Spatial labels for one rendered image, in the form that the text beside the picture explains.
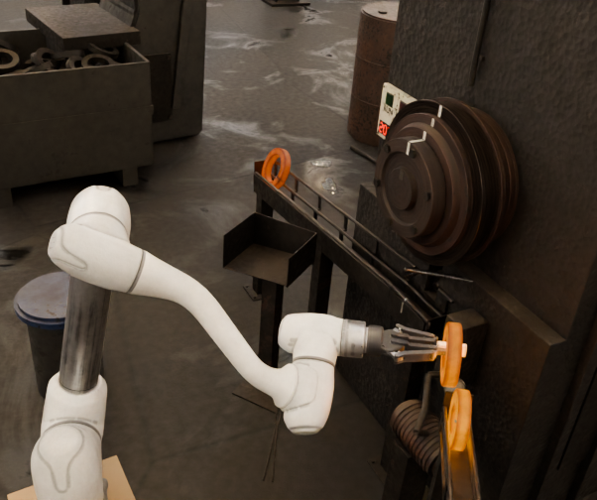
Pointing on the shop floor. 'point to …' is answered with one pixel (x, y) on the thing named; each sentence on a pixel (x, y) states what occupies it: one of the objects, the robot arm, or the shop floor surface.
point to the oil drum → (371, 69)
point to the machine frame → (529, 243)
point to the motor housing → (411, 452)
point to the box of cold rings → (52, 113)
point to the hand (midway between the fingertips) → (451, 348)
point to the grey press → (152, 20)
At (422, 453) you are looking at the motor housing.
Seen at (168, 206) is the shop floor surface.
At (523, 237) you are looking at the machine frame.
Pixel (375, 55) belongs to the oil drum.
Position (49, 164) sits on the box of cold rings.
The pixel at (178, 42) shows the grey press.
